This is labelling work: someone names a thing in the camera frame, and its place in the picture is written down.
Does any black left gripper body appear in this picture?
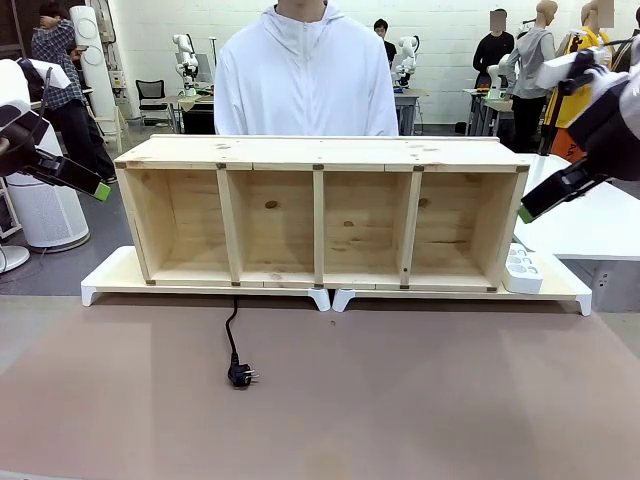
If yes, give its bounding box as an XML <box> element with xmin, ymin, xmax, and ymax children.
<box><xmin>0</xmin><ymin>121</ymin><xmax>42</xmax><ymax>177</ymax></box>

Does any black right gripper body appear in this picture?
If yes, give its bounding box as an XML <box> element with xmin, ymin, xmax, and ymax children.
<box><xmin>567</xmin><ymin>74</ymin><xmax>640</xmax><ymax>182</ymax></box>

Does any black power cable with plug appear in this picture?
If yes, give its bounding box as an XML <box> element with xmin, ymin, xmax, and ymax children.
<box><xmin>224</xmin><ymin>294</ymin><xmax>262</xmax><ymax>391</ymax></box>

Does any white side table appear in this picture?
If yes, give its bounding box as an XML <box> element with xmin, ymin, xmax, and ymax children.
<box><xmin>513</xmin><ymin>152</ymin><xmax>640</xmax><ymax>262</ymax></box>

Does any white cylindrical air purifier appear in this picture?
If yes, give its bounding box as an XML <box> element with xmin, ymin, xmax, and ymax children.
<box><xmin>3</xmin><ymin>127</ymin><xmax>92</xmax><ymax>253</ymax></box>

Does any white power strip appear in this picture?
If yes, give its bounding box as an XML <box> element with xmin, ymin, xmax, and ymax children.
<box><xmin>500</xmin><ymin>242</ymin><xmax>546</xmax><ymax>296</ymax></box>

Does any white-legged wooden riser stand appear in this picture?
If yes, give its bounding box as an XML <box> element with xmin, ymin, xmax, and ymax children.
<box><xmin>332</xmin><ymin>249</ymin><xmax>594</xmax><ymax>318</ymax></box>
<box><xmin>80</xmin><ymin>245</ymin><xmax>333</xmax><ymax>313</ymax></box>

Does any white round fan base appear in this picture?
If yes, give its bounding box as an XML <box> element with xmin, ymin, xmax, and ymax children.
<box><xmin>0</xmin><ymin>243</ymin><xmax>32</xmax><ymax>275</ymax></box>

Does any yellow-shirted mannequin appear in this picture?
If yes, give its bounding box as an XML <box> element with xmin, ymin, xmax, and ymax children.
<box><xmin>547</xmin><ymin>0</ymin><xmax>616</xmax><ymax>132</ymax></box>

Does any person in plaid shirt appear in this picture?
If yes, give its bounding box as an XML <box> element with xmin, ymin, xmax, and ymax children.
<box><xmin>30</xmin><ymin>0</ymin><xmax>119</xmax><ymax>184</ymax></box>

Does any grey-hooded mannequin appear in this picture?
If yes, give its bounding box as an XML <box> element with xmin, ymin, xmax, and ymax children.
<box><xmin>512</xmin><ymin>0</ymin><xmax>560</xmax><ymax>154</ymax></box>

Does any black office chair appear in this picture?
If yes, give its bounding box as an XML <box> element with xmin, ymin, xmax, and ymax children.
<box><xmin>135</xmin><ymin>78</ymin><xmax>175</xmax><ymax>127</ymax></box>

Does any tall white air conditioner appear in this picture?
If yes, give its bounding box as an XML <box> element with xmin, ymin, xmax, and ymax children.
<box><xmin>68</xmin><ymin>5</ymin><xmax>127</xmax><ymax>122</ymax></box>

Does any black-draped background table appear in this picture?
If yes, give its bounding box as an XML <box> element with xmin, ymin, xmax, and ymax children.
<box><xmin>177</xmin><ymin>93</ymin><xmax>217</xmax><ymax>135</ymax></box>

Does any person in black top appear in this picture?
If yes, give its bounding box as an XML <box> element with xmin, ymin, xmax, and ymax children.
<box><xmin>472</xmin><ymin>8</ymin><xmax>517</xmax><ymax>87</ymax></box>

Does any person in black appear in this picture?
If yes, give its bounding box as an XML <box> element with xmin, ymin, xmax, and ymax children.
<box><xmin>373</xmin><ymin>18</ymin><xmax>399</xmax><ymax>71</ymax></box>
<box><xmin>472</xmin><ymin>8</ymin><xmax>517</xmax><ymax>87</ymax></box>

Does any person in black behind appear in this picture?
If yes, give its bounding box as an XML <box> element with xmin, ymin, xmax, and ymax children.
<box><xmin>373</xmin><ymin>18</ymin><xmax>399</xmax><ymax>71</ymax></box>

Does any four-compartment pine wood shelf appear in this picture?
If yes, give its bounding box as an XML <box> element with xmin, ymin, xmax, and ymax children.
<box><xmin>113</xmin><ymin>133</ymin><xmax>531</xmax><ymax>294</ymax></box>

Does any person in white hoodie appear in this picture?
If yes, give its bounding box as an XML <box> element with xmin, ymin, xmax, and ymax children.
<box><xmin>213</xmin><ymin>0</ymin><xmax>400</xmax><ymax>138</ymax></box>

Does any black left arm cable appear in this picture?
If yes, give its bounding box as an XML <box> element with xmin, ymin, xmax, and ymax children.
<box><xmin>40</xmin><ymin>66</ymin><xmax>55</xmax><ymax>119</ymax></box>

